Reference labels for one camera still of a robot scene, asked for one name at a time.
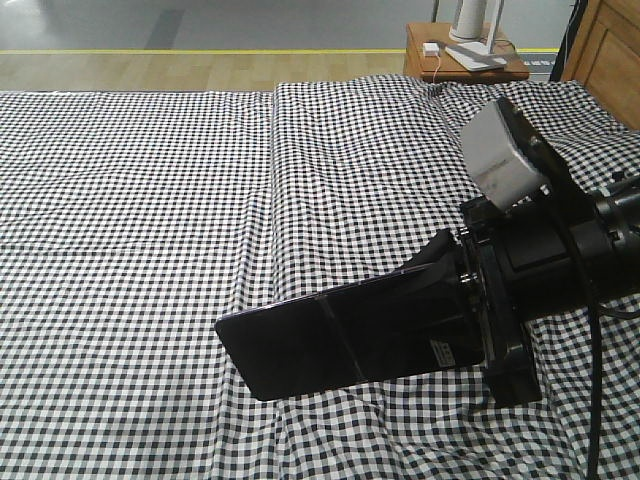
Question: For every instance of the white cylindrical speaker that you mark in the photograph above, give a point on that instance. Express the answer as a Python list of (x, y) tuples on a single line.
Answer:
[(468, 20)]

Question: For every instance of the white charger adapter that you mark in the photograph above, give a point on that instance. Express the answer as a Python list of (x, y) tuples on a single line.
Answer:
[(430, 49)]

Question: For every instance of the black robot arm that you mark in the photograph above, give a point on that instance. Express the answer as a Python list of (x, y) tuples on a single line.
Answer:
[(625, 193)]

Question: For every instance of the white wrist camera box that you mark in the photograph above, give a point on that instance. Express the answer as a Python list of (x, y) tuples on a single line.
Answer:
[(495, 162)]

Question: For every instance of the black foldable phone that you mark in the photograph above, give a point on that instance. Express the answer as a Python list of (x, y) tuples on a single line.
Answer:
[(405, 323)]

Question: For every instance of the black white checkered bedsheet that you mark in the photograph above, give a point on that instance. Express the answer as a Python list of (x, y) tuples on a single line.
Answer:
[(130, 222)]

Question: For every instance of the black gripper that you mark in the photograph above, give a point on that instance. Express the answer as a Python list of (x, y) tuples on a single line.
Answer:
[(554, 251)]

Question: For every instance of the white desk lamp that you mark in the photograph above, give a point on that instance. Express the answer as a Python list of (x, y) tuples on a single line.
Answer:
[(476, 56)]

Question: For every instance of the wooden headboard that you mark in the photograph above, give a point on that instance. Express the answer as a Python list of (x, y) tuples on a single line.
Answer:
[(604, 57)]

